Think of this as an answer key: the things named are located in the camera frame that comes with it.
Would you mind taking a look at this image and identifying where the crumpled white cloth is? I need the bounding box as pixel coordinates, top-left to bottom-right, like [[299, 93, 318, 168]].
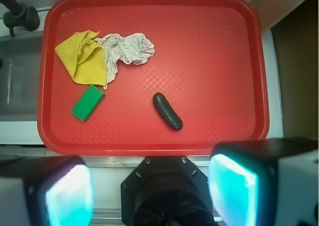
[[95, 33, 155, 90]]

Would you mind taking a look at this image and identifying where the black faucet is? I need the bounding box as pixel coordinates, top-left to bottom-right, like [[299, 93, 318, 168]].
[[0, 0, 40, 38]]

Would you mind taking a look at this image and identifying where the black octagonal mount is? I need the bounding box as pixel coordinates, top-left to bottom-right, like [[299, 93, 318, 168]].
[[121, 156, 218, 226]]

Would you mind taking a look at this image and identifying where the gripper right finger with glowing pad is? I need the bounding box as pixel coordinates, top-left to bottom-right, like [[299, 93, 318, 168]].
[[208, 138, 319, 226]]

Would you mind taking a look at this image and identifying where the green rectangular block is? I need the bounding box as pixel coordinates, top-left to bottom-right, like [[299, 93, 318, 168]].
[[71, 85, 105, 121]]

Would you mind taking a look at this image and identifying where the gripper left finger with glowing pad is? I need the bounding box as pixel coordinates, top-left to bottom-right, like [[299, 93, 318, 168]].
[[0, 156, 94, 226]]

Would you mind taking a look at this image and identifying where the red plastic tray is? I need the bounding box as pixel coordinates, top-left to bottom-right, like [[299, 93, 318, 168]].
[[37, 0, 269, 156]]

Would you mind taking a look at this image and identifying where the dark green toy cucumber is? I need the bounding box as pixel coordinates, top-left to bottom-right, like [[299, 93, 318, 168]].
[[153, 92, 183, 131]]

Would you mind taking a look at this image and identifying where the grey metal sink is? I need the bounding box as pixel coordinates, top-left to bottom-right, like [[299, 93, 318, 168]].
[[0, 32, 43, 121]]

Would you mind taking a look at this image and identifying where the yellow cloth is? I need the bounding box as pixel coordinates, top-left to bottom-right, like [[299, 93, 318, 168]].
[[55, 30, 107, 86]]

